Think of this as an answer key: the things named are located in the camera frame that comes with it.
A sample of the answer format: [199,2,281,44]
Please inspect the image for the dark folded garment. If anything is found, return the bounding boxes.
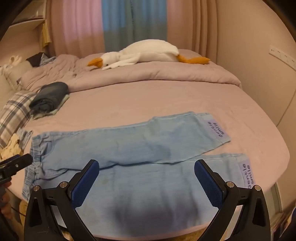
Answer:
[29,82,69,115]

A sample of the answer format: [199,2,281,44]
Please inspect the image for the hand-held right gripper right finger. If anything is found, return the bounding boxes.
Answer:
[194,159,271,241]

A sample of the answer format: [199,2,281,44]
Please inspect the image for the beige wall shelf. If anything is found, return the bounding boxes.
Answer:
[9,0,47,30]

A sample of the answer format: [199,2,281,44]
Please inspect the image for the orange plush toy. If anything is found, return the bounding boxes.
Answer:
[87,40,211,70]

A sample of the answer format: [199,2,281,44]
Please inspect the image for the small white plush toy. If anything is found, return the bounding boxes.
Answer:
[0,55,23,75]

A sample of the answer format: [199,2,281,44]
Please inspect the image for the yellowish floral cloth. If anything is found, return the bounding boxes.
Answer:
[0,133,23,160]

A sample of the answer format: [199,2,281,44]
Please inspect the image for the beige pillow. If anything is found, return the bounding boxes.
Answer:
[0,61,33,91]

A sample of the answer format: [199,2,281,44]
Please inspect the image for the person's left hand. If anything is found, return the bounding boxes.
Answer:
[0,182,12,217]

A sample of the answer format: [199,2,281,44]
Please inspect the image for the pink quilt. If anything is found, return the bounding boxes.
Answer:
[20,49,242,92]

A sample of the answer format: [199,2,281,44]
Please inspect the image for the blue patterned cloth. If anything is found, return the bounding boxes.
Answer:
[40,56,57,66]

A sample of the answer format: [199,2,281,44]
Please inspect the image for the blue curtain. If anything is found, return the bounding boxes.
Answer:
[102,0,167,52]

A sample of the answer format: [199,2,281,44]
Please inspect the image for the plaid pillow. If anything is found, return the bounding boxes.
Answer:
[0,90,38,149]

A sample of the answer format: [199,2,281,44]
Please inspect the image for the dark cloth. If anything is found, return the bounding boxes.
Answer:
[25,52,50,67]

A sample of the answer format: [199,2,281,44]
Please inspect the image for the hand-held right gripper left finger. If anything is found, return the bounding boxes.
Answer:
[23,159,100,241]

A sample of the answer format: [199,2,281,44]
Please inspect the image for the yellow fringed cloth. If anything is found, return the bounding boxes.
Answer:
[41,23,52,49]

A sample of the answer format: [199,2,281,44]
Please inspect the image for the light green folded cloth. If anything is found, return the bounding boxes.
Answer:
[32,94,70,120]

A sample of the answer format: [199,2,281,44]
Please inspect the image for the white wall power strip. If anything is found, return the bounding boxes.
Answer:
[269,45,296,67]

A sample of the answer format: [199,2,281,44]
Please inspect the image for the pink curtain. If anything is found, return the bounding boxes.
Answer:
[166,0,219,63]
[46,0,104,57]

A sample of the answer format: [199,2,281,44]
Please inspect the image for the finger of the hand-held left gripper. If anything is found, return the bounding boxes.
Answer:
[0,154,33,174]

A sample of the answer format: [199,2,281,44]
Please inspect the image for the light blue denim pants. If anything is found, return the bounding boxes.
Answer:
[22,111,251,229]

